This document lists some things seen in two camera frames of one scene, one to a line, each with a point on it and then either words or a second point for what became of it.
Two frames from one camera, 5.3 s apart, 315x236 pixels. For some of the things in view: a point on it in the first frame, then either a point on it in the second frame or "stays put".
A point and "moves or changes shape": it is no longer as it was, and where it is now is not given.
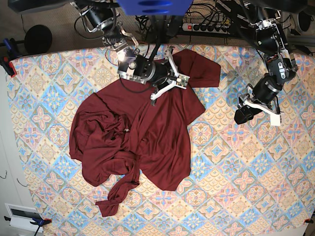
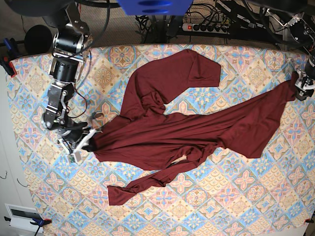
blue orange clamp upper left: (11, 53) stays put
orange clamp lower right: (308, 220) stays put
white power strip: (207, 27) stays put
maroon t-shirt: (120, 129) moves or changes shape
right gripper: (248, 100) to (304, 82)
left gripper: (172, 80) to (74, 137)
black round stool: (38, 39) stays put
